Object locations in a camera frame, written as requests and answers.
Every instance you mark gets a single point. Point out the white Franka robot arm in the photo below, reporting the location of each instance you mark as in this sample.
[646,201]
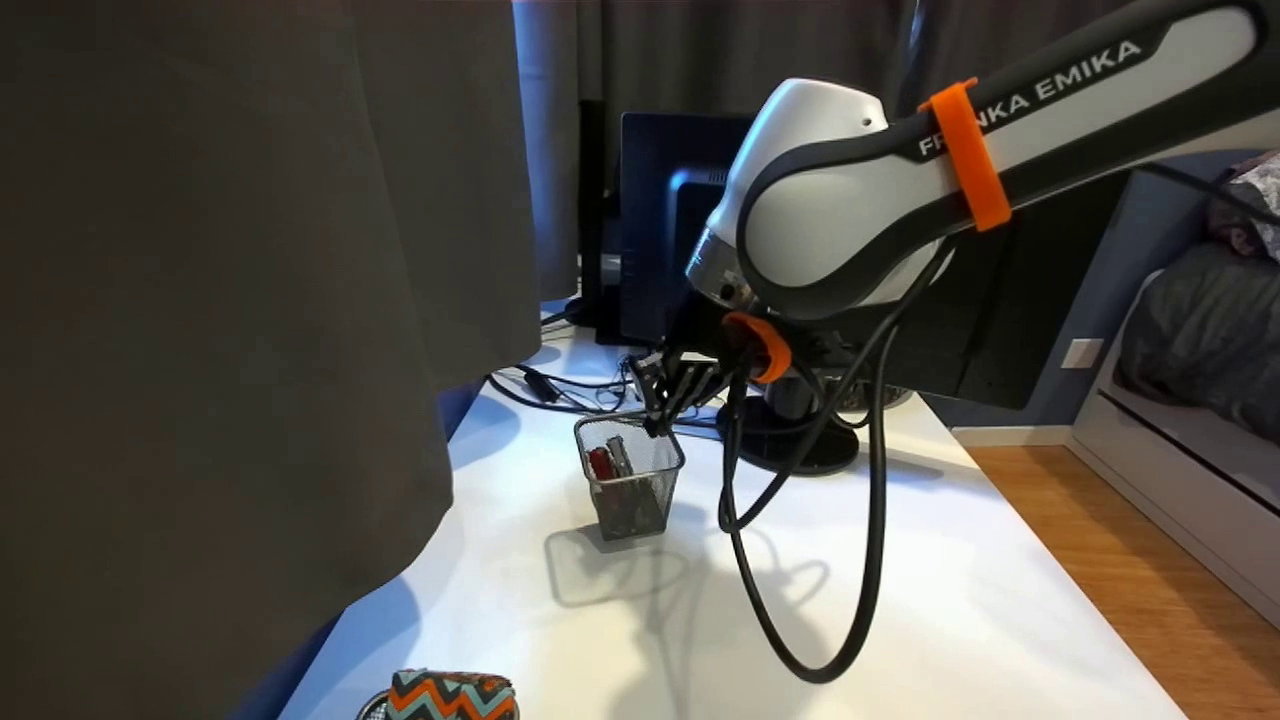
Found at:
[855,201]

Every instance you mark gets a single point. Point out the black round monitor stand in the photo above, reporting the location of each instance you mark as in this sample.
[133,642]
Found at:
[802,439]

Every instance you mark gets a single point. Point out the red marker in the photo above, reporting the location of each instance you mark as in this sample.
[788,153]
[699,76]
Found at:
[605,463]

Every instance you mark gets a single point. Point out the small mesh pen holder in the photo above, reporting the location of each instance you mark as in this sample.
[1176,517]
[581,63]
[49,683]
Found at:
[630,497]

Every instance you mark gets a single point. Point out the white wall outlet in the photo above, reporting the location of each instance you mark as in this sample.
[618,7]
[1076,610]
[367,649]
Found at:
[1083,353]

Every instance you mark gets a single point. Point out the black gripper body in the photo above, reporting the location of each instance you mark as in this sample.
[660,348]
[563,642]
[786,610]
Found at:
[703,346]

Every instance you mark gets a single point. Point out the zigzag patterned pouch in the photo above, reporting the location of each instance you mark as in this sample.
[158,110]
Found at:
[442,698]

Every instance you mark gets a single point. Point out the bed with grey bedding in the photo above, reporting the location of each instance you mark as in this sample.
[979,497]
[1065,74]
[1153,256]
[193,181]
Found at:
[1200,400]

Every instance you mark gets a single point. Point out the black upright box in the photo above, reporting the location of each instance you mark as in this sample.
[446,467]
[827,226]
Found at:
[603,226]

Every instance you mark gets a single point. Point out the grey background curtain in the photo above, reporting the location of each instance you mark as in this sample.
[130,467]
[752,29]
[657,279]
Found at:
[664,55]

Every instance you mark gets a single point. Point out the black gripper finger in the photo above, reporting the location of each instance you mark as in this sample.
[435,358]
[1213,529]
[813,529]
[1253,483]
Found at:
[660,396]
[699,391]

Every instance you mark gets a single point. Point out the black desktop monitor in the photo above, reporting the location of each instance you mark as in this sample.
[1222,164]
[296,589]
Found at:
[660,226]

